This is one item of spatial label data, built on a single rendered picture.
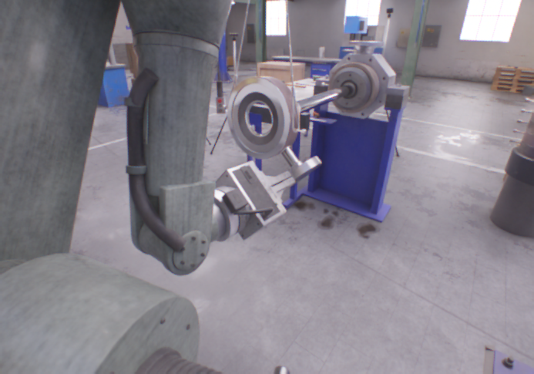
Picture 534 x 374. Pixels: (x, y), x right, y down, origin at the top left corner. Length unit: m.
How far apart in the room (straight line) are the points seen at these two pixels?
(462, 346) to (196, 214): 1.63
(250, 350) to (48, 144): 1.36
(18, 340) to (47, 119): 0.37
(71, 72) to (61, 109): 0.08
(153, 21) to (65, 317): 0.53
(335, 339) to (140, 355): 1.40
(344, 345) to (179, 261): 1.20
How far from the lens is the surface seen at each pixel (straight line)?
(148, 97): 0.67
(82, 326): 0.41
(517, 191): 2.95
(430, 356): 1.86
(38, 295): 0.47
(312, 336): 1.73
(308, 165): 1.16
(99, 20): 0.74
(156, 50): 0.67
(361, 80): 2.20
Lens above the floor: 1.45
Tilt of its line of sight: 27 degrees down
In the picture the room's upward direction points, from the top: straight up
